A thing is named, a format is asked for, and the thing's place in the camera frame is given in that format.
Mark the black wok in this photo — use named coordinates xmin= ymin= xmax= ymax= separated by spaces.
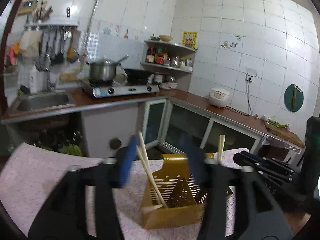
xmin=124 ymin=68 xmax=153 ymax=85

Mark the floral pink tablecloth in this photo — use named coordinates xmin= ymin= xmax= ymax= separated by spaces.
xmin=0 ymin=142 xmax=251 ymax=238

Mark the steel cooking pot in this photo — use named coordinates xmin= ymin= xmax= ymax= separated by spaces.
xmin=87 ymin=55 xmax=129 ymax=82

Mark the thin bamboo chopstick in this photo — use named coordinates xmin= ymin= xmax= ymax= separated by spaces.
xmin=217 ymin=135 xmax=225 ymax=163

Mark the white soap bottle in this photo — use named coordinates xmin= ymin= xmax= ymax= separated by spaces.
xmin=29 ymin=65 xmax=39 ymax=94

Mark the round green cutting board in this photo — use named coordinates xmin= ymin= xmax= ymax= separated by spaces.
xmin=284 ymin=84 xmax=304 ymax=113

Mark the gas stove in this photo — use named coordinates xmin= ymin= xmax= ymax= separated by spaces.
xmin=81 ymin=80 xmax=159 ymax=99

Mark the yellow perforated utensil holder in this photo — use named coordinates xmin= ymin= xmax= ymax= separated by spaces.
xmin=140 ymin=154 xmax=208 ymax=229

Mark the wall power socket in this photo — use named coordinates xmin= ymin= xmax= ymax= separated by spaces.
xmin=246 ymin=68 xmax=257 ymax=83

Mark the thick wooden chopstick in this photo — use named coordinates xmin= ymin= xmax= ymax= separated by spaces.
xmin=136 ymin=146 xmax=164 ymax=204
xmin=138 ymin=131 xmax=168 ymax=209
xmin=140 ymin=204 xmax=163 ymax=213

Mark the wooden cutting board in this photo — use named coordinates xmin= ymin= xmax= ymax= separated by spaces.
xmin=264 ymin=121 xmax=305 ymax=148

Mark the corner shelf with condiments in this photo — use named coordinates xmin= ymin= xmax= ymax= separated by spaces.
xmin=140 ymin=39 xmax=197 ymax=92

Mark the steel sink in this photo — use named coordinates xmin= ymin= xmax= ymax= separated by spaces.
xmin=9 ymin=90 xmax=75 ymax=115

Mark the yellow wall poster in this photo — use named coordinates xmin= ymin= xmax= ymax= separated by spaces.
xmin=182 ymin=31 xmax=197 ymax=50

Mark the white rice cooker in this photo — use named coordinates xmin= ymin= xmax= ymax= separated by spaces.
xmin=208 ymin=88 xmax=230 ymax=108

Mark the hanging utensil rack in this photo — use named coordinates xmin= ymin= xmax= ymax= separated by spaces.
xmin=24 ymin=17 xmax=79 ymax=72

